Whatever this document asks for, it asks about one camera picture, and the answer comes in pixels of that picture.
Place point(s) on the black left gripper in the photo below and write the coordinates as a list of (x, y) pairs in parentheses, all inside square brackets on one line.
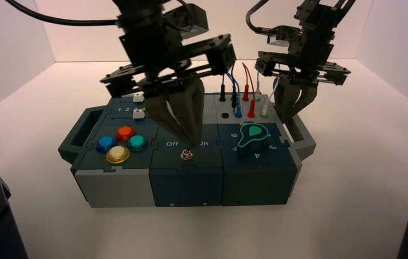
[(211, 53)]

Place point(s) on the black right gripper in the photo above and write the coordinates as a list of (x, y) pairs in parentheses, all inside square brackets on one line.
[(296, 66)]

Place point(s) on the metal toggle switch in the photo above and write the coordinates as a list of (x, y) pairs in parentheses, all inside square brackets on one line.
[(186, 154)]

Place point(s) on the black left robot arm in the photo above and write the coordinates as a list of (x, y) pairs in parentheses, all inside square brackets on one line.
[(143, 32)]

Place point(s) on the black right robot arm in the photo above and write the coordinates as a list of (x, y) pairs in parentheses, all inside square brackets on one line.
[(318, 18)]

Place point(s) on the white banana plug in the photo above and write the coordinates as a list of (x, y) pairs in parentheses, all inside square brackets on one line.
[(257, 93), (264, 110)]

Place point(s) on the green round push button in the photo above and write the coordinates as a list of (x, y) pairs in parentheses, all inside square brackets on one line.
[(138, 142)]

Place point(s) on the red round push button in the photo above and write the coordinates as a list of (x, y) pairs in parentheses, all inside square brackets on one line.
[(125, 133)]

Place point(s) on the red banana plug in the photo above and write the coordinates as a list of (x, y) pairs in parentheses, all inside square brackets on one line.
[(251, 110), (245, 93)]

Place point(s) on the dark teal task box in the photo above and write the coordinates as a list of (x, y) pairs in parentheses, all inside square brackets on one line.
[(189, 178)]

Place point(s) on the yellow round push button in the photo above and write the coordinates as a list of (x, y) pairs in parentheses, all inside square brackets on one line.
[(117, 154)]

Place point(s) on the blue round push button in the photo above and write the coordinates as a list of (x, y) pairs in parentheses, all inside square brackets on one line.
[(106, 143)]

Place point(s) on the green outlined rotary knob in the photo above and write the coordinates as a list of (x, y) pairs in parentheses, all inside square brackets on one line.
[(251, 137)]

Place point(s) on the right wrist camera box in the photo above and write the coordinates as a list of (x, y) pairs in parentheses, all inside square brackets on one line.
[(281, 36)]

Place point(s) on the white slider switch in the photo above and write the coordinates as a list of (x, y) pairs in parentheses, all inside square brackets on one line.
[(138, 98), (138, 114)]

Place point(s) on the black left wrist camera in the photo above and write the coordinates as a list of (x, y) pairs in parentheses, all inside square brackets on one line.
[(189, 19)]

